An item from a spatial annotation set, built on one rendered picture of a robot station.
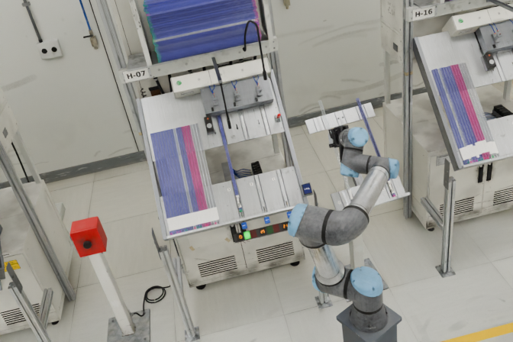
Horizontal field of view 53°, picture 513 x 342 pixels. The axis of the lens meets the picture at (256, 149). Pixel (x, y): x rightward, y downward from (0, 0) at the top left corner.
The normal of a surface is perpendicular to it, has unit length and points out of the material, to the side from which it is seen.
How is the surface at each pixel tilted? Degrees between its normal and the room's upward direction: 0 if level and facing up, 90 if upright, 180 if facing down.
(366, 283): 8
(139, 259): 0
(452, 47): 44
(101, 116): 90
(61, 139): 90
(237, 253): 90
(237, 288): 0
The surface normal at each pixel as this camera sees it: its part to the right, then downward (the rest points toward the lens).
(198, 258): 0.18, 0.51
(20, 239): -0.15, -0.83
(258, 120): 0.01, -0.25
